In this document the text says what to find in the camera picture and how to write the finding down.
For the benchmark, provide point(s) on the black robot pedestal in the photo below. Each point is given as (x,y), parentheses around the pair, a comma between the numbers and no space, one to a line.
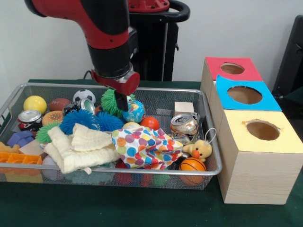
(161,47)

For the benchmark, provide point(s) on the wooden box with three holes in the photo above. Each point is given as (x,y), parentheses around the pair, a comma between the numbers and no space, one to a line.
(255,165)

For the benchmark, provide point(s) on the small red ball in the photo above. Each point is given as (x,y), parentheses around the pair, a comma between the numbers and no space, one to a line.
(150,123)

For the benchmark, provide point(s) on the small globe print ball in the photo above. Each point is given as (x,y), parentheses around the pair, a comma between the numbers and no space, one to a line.
(136,112)

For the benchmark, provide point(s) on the orange toy building block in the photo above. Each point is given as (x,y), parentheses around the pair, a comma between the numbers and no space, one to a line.
(19,158)

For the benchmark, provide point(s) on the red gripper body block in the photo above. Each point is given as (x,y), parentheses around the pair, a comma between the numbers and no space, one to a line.
(123,84)

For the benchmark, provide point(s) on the crushed silver can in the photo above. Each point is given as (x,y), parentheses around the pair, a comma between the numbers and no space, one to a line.
(183,125)

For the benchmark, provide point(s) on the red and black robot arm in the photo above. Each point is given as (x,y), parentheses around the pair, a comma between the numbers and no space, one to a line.
(104,33)

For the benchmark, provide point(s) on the white knitted cloth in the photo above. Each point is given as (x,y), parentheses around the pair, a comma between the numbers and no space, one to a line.
(83,146)

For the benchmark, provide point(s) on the smooth yellow ball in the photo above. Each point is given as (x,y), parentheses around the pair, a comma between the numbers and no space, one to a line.
(35,104)

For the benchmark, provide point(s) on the green cloth side table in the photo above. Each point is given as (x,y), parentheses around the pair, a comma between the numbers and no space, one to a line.
(296,97)

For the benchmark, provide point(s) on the polka dot cloth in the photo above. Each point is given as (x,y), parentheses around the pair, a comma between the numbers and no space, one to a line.
(147,146)

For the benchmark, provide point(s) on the blue spiky ball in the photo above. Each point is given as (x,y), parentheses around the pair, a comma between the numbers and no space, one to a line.
(75,120)

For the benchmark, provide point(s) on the green spiky ball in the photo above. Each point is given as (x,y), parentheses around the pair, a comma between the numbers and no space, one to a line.
(109,101)

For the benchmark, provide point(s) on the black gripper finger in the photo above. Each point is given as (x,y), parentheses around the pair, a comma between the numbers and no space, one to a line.
(118,100)
(125,101)

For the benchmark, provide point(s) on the small orange basketball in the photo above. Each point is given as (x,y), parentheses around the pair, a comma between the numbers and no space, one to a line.
(192,165)

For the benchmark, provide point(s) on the black upright panel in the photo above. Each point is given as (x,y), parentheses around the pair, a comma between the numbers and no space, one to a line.
(293,61)

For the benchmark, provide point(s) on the small yellow duck toy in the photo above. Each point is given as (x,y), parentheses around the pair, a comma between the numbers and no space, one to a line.
(199,150)

